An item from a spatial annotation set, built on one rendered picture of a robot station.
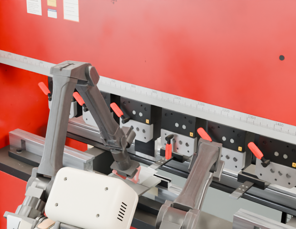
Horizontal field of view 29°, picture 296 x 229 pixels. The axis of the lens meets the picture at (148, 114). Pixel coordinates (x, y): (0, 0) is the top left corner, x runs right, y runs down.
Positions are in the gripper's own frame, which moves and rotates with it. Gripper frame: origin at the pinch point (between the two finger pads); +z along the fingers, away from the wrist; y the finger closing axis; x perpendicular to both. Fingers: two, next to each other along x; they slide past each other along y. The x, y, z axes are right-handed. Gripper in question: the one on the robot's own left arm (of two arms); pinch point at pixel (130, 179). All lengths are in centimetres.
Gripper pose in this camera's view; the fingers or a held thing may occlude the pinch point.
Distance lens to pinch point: 228.3
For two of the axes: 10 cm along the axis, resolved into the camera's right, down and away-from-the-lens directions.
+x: -5.2, 6.9, -5.1
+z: 2.3, 6.9, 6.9
